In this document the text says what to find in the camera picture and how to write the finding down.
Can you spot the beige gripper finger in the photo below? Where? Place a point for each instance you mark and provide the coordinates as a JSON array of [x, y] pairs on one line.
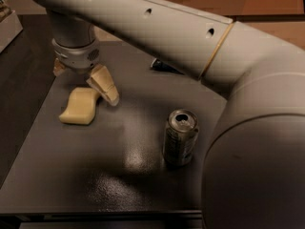
[[101, 80], [58, 67]]

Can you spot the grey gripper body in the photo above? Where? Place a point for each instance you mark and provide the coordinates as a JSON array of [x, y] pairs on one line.
[[77, 58]]

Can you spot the yellow sponge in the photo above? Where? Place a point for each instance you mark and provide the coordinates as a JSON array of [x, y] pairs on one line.
[[81, 106]]

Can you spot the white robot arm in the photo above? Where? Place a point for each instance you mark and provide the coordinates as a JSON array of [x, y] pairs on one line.
[[254, 169]]

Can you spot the dark blue chip bag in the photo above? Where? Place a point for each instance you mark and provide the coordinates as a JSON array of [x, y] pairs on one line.
[[160, 66]]

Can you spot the white box at left edge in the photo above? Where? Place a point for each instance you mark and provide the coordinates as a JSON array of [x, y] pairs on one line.
[[10, 25]]

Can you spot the silver soda can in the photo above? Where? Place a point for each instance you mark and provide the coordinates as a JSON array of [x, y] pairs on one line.
[[181, 132]]

